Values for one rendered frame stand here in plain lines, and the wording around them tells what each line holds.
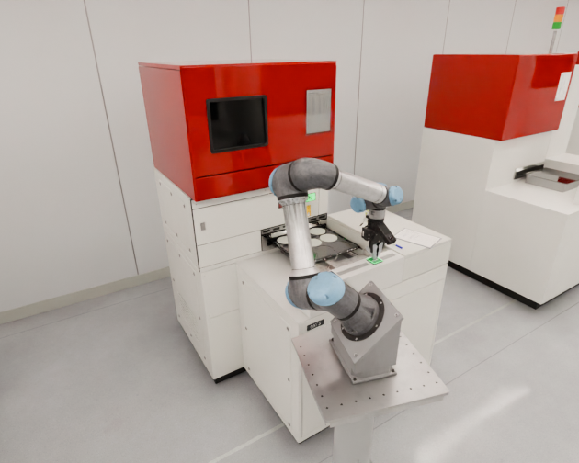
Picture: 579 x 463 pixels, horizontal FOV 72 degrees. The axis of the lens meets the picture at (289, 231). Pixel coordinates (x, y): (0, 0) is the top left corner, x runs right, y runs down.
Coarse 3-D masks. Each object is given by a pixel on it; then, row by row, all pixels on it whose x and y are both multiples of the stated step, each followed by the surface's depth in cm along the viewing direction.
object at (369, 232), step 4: (368, 216) 181; (368, 220) 182; (372, 220) 177; (376, 220) 176; (380, 220) 176; (368, 224) 182; (372, 224) 180; (364, 228) 183; (368, 228) 183; (372, 228) 181; (364, 232) 185; (368, 232) 181; (372, 232) 180; (376, 232) 179; (364, 236) 184; (368, 236) 182; (372, 236) 180; (376, 236) 179; (368, 240) 183; (376, 240) 180; (380, 240) 182
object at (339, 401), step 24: (312, 336) 160; (312, 360) 147; (336, 360) 147; (408, 360) 147; (312, 384) 137; (336, 384) 137; (360, 384) 137; (384, 384) 136; (408, 384) 136; (432, 384) 136; (336, 408) 128; (360, 408) 128; (384, 408) 128; (408, 408) 132
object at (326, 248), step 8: (328, 232) 231; (272, 240) 223; (320, 240) 222; (336, 240) 222; (344, 240) 221; (288, 248) 213; (312, 248) 213; (320, 248) 213; (328, 248) 213; (336, 248) 213; (344, 248) 212; (320, 256) 204
